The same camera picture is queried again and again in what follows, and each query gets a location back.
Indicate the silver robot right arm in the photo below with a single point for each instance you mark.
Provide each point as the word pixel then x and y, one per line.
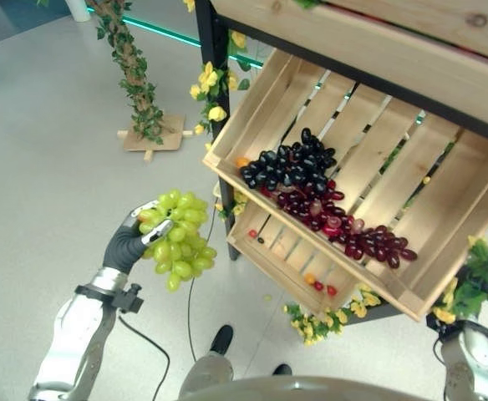
pixel 469 359

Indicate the black metal shelf frame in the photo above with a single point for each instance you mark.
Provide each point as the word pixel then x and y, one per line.
pixel 213 37

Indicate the black grape bunch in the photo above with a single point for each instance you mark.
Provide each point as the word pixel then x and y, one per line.
pixel 288 163

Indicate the silver robot torso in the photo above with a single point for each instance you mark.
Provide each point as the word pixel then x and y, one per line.
pixel 311 389

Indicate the green grape bunch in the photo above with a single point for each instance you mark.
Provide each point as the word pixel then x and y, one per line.
pixel 180 239

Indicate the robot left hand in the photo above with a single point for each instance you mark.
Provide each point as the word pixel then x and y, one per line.
pixel 120 248

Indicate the large tilted wooden crate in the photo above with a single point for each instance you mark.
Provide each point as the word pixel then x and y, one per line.
pixel 394 167

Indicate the red grape bunch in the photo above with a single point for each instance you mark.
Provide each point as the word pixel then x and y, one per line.
pixel 344 227

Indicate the yellow flower garland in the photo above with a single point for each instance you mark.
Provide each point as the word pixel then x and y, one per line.
pixel 217 98

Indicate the wooden cross post base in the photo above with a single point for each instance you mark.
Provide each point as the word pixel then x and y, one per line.
pixel 154 135

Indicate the small orange fruit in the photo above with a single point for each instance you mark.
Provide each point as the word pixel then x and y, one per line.
pixel 242 161

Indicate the small orange cherry tomato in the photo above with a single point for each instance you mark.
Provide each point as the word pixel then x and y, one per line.
pixel 309 277

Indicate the small red cherry tomato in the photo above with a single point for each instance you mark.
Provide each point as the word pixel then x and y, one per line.
pixel 318 285
pixel 331 290
pixel 252 234

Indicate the ivy wrapped wooden post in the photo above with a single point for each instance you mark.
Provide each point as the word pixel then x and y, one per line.
pixel 132 67

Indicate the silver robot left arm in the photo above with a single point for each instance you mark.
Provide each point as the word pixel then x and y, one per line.
pixel 79 330

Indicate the yellow flower bunch with leaves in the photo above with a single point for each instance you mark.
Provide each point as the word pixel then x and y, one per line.
pixel 478 277

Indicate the white cylindrical post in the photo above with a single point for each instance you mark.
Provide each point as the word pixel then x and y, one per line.
pixel 81 9

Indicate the wooden crate with knot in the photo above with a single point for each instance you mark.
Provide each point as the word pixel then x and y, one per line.
pixel 386 29

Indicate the small low wooden crate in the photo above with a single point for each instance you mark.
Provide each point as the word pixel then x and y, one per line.
pixel 286 257

